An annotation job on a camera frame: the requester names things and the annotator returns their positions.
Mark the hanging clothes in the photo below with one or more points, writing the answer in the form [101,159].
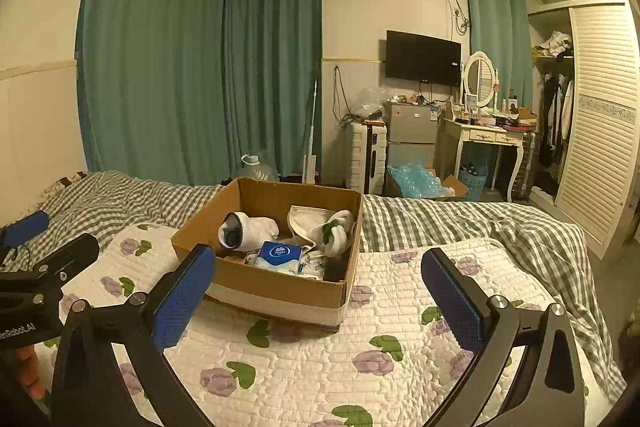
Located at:
[555,117]

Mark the white sock with grey cuff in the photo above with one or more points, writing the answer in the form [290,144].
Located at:
[247,229]

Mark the floral quilted blanket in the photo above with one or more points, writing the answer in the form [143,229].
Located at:
[320,357]

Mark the patterned white cloth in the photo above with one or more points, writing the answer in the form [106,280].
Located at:
[315,267]

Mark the white mop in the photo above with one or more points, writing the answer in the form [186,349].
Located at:
[310,157]

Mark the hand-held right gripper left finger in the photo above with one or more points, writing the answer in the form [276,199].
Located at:
[185,297]

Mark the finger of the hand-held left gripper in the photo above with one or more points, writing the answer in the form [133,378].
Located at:
[27,227]
[75,254]

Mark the white dressing table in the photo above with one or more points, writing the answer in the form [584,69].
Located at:
[487,137]

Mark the black wall television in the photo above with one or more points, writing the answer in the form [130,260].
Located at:
[422,57]

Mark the blue plastic bags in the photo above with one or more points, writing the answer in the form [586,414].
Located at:
[415,182]

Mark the clear plastic bag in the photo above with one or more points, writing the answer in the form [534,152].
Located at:
[369,102]

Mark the blue laundry basket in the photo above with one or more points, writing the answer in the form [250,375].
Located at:
[473,179]

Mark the beige face mask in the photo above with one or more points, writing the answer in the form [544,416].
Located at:
[306,219]

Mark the white oval mirror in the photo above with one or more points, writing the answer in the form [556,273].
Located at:
[479,79]

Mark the wide teal curtain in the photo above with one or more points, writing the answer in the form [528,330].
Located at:
[150,47]

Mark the folded clothes pile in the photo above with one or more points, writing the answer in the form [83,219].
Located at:
[555,44]

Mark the blue tissue packet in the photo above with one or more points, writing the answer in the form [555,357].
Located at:
[279,256]

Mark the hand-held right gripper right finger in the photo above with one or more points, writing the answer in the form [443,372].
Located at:
[452,302]

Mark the large clear water bottle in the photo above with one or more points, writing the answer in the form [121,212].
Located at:
[255,169]

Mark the person's left hand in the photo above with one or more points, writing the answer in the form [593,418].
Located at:
[30,372]

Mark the white suitcase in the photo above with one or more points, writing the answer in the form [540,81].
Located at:
[365,157]

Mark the white louvred wardrobe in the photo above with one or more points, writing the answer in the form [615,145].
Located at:
[600,122]

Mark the cream sock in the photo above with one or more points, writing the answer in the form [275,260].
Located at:
[337,234]

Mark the narrow teal curtain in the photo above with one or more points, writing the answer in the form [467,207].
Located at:
[495,37]

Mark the brown cardboard box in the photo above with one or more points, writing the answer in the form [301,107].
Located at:
[280,289]

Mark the small grey fridge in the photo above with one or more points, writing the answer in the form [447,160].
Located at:
[411,142]

